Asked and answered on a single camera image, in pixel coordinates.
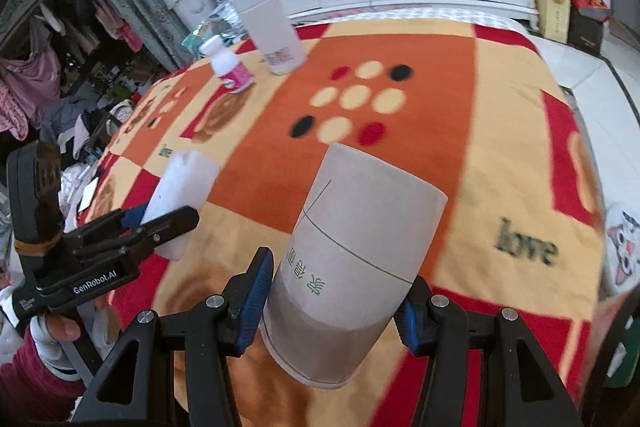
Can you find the pink hanging clothes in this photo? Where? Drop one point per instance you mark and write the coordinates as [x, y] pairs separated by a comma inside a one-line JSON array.
[[28, 88]]

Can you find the grey white paper cup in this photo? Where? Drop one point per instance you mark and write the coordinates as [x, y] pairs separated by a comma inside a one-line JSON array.
[[357, 246]]

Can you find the cat print cushion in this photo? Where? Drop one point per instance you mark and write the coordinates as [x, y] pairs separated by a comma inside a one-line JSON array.
[[621, 259]]

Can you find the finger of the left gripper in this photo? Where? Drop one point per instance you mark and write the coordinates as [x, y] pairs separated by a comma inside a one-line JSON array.
[[109, 226], [142, 241]]

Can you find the left hand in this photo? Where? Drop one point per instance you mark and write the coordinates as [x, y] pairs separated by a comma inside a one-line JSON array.
[[49, 332]]

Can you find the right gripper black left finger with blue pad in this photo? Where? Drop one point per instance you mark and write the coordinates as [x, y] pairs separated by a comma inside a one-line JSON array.
[[172, 370]]

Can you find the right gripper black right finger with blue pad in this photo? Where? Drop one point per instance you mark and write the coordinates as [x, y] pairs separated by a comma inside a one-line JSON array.
[[518, 383]]

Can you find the white pink small bottle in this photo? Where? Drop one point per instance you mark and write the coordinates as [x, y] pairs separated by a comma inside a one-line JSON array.
[[226, 65]]

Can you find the brown cardboard box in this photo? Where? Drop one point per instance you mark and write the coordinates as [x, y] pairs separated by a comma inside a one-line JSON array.
[[554, 19]]

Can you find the tall white paper cup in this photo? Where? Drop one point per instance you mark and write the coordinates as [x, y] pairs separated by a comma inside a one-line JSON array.
[[272, 33]]

